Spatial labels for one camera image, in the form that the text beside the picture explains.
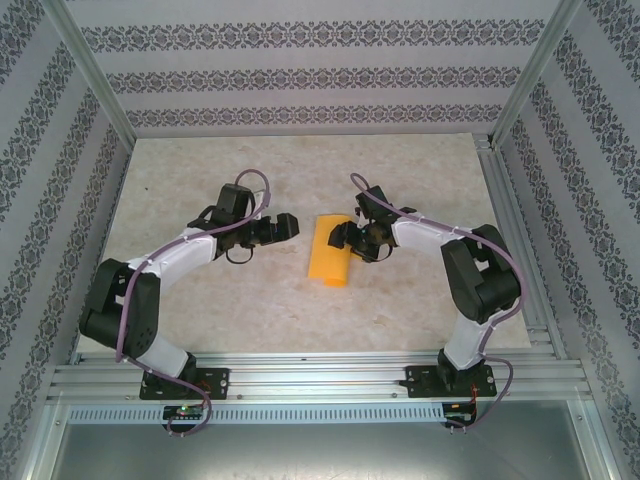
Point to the orange paper sheet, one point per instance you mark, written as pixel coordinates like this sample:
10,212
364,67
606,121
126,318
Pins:
325,255

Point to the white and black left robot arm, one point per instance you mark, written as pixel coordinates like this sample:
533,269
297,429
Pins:
172,250

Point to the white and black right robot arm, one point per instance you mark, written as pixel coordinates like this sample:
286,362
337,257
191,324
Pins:
420,237

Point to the grey metal sheet panel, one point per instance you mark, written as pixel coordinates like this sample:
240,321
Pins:
320,450

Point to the aluminium mounting rail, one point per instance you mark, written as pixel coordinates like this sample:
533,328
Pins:
320,375

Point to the aluminium side rail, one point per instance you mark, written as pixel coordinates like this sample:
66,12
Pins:
492,170

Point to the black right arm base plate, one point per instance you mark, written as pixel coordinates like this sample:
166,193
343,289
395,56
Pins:
420,382

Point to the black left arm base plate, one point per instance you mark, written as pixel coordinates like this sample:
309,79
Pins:
217,382

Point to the aluminium frame post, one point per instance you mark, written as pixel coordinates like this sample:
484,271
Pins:
537,70
90,65

